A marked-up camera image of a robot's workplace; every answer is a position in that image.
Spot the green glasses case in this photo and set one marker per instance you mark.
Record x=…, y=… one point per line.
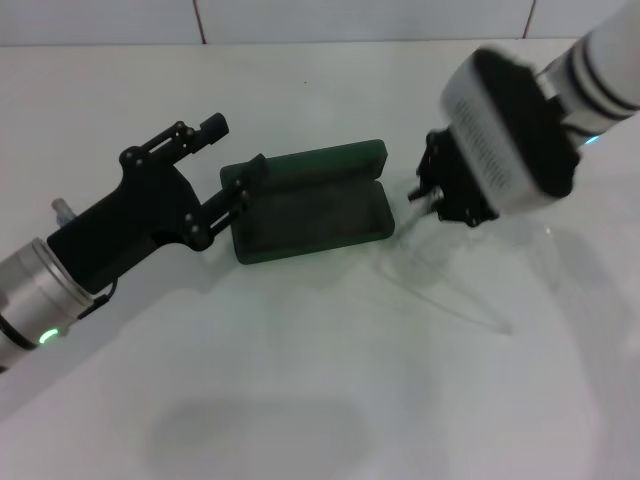
x=310, y=210

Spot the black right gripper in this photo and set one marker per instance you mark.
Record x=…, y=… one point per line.
x=465, y=190

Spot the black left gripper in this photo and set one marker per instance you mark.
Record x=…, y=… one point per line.
x=140, y=210

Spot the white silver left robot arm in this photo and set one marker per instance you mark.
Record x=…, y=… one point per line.
x=35, y=295

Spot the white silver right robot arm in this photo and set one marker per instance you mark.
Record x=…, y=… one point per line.
x=595, y=70

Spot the clear white glasses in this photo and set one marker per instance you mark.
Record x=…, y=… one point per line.
x=410, y=212

